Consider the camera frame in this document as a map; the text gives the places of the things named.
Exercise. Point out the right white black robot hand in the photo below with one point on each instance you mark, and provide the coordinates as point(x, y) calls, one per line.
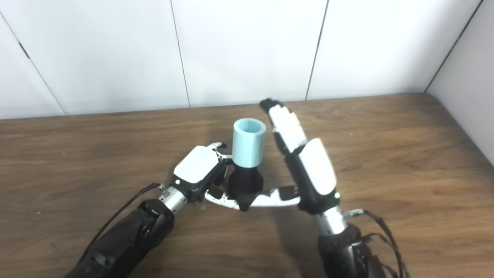
point(312, 170)

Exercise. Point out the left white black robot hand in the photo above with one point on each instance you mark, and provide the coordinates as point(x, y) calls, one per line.
point(197, 166)

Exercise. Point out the black flared nozzle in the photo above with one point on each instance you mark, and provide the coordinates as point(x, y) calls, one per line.
point(245, 183)

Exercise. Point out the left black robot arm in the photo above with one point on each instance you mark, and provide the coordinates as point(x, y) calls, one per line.
point(123, 239)

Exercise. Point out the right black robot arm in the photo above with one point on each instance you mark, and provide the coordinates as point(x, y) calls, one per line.
point(347, 247)

